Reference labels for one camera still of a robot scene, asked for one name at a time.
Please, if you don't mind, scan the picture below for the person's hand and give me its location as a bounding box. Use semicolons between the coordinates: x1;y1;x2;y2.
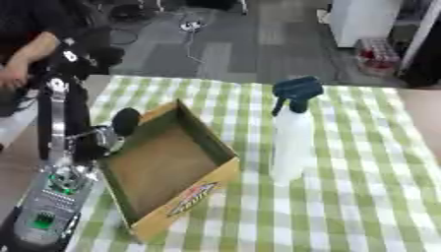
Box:
0;62;32;91

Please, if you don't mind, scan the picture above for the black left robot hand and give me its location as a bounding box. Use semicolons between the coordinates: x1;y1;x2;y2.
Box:
34;44;144;165

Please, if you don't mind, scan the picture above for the tan cardboard box green inside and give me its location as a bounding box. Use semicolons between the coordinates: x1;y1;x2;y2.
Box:
96;97;243;244

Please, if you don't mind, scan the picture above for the person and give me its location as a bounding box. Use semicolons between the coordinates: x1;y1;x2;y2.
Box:
0;0;112;116

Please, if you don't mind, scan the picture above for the white power strip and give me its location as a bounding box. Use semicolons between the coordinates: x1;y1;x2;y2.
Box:
177;20;209;33

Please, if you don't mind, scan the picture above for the white spray bottle dark trigger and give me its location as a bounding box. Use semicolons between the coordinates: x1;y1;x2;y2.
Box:
269;75;328;188

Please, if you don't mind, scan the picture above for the white cabinet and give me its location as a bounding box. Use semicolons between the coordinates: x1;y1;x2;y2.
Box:
329;0;406;49

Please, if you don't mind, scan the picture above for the pack of red cans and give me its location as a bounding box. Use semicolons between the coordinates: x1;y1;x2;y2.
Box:
352;37;404;76

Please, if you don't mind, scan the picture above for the black cable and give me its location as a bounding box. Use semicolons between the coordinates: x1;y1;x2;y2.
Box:
106;27;142;46

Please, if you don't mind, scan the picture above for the grey power cable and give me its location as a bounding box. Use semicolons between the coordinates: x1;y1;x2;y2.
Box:
180;31;207;64

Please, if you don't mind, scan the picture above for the white post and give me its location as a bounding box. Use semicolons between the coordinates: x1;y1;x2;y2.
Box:
398;0;441;72

